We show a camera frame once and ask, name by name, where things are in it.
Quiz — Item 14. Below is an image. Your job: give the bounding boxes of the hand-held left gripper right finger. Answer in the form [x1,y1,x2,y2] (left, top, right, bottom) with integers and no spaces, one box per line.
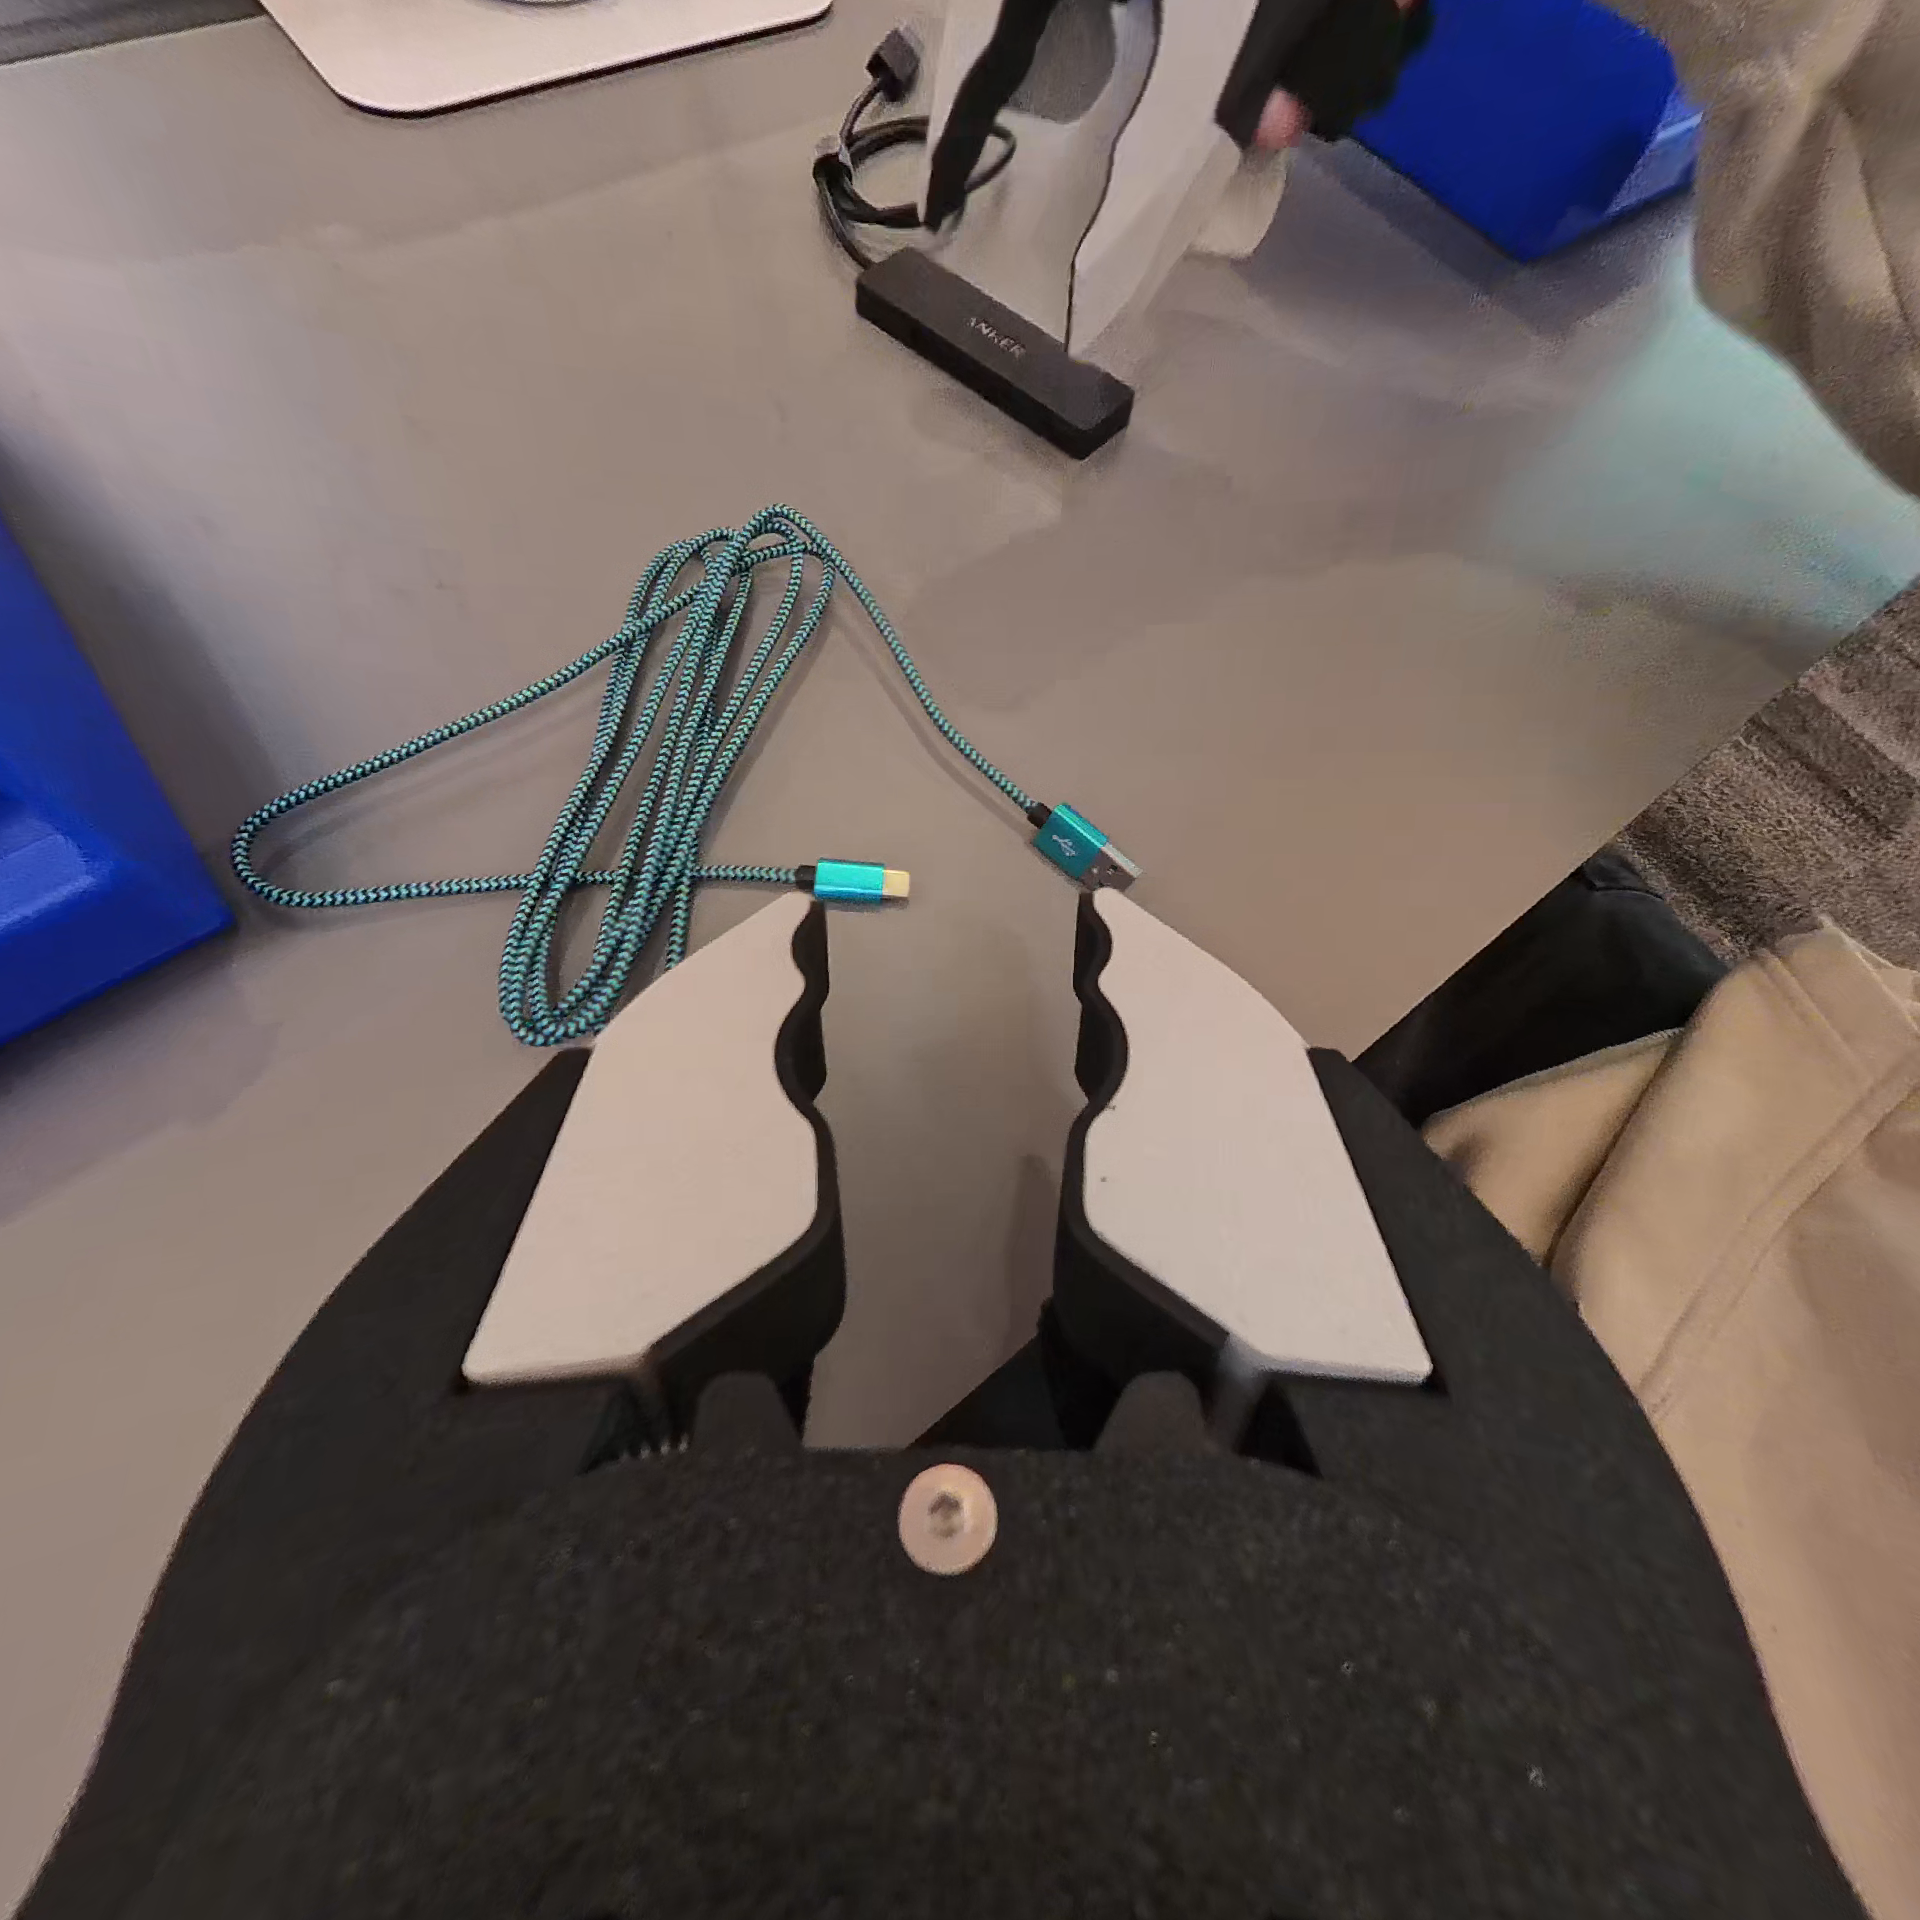
[1053,892,1439,1454]

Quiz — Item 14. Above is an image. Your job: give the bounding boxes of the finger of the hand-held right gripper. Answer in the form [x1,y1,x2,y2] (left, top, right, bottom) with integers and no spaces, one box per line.
[919,0,1056,234]
[1066,0,1297,365]

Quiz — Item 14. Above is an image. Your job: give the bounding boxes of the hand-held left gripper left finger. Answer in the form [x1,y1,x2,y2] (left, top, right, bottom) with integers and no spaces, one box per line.
[460,893,849,1426]

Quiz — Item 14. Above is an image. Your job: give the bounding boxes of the black usb hub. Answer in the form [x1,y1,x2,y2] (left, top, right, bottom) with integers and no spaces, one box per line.
[855,247,1137,461]

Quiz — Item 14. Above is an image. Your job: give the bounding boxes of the teal braided usb cable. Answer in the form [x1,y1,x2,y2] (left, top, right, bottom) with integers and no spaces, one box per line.
[229,503,1146,1049]

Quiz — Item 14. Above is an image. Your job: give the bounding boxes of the blue plastic bin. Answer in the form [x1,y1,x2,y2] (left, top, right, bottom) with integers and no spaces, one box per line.
[0,510,237,1046]
[1352,0,1705,266]

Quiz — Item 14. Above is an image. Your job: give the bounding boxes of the black trousers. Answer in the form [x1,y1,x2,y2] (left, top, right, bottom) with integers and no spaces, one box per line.
[1352,849,1728,1126]

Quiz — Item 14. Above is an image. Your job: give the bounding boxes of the wooden document stand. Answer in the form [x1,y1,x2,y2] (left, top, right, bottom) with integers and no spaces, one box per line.
[263,0,835,116]

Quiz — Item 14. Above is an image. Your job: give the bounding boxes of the beige hoodie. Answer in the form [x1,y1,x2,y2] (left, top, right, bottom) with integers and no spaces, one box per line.
[1423,915,1920,1920]

